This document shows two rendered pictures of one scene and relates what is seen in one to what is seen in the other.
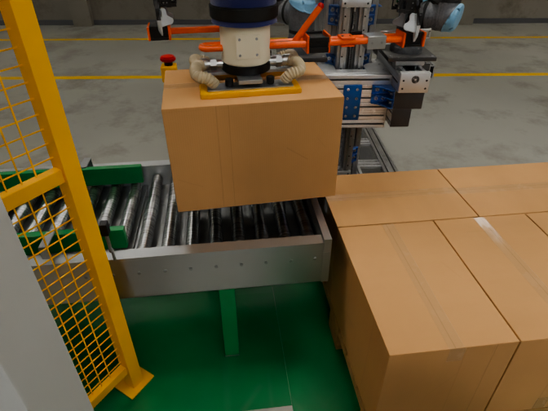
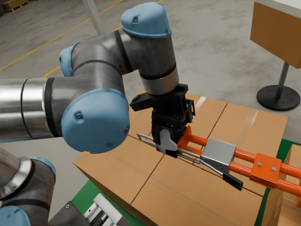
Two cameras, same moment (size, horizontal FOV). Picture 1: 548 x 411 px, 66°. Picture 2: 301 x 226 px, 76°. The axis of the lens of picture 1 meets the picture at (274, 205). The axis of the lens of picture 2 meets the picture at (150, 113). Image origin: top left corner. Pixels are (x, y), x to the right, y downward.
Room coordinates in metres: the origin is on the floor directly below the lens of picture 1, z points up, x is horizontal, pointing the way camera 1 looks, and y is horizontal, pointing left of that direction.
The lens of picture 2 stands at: (1.84, -0.22, 1.65)
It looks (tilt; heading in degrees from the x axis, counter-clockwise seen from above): 43 degrees down; 236
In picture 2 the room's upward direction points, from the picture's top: 20 degrees counter-clockwise
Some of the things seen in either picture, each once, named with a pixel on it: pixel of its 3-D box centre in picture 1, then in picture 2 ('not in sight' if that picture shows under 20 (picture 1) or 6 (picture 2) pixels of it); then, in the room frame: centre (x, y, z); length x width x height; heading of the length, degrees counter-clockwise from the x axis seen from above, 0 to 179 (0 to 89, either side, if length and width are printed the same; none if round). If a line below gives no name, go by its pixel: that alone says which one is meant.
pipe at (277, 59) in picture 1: (245, 64); not in sight; (1.51, 0.10, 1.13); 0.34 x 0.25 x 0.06; 100
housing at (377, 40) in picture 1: (373, 40); (218, 155); (1.59, -0.36, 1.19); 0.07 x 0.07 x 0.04; 10
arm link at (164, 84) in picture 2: not in sight; (160, 76); (1.62, -0.47, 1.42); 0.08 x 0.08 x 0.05
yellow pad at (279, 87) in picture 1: (249, 84); not in sight; (1.42, 0.08, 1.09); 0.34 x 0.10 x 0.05; 100
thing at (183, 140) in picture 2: (409, 37); (173, 136); (1.61, -0.49, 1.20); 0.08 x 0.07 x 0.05; 100
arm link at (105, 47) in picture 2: not in sight; (97, 65); (1.71, -0.52, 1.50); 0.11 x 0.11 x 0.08; 55
